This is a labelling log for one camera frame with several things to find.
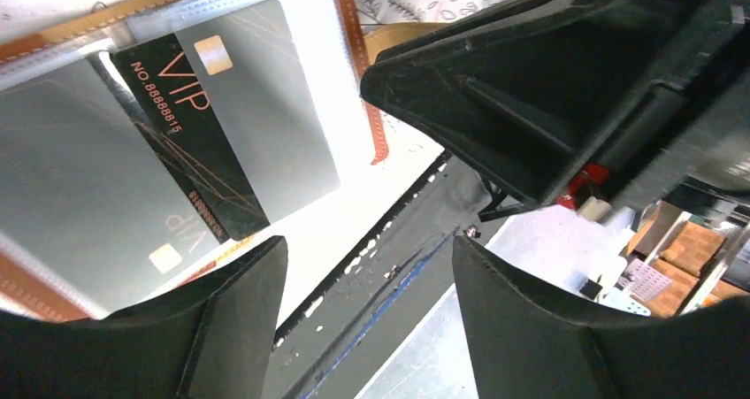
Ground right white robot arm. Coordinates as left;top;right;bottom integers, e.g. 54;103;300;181
361;0;749;292

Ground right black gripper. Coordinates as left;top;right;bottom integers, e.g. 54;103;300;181
603;50;749;209

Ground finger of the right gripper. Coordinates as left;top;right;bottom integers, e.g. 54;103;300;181
361;0;749;206

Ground brown leather card holder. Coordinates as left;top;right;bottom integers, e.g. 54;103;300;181
1;0;441;322

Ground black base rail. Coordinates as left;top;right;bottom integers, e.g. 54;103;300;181
263;153;499;398

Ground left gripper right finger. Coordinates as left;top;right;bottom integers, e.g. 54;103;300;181
452;236;749;398

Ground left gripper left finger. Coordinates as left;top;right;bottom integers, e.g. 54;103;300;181
1;235;287;398

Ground cardboard boxes in background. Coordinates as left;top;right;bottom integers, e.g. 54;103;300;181
624;202;749;318

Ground black VIP card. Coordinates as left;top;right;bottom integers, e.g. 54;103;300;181
1;60;219;318
111;0;340;240

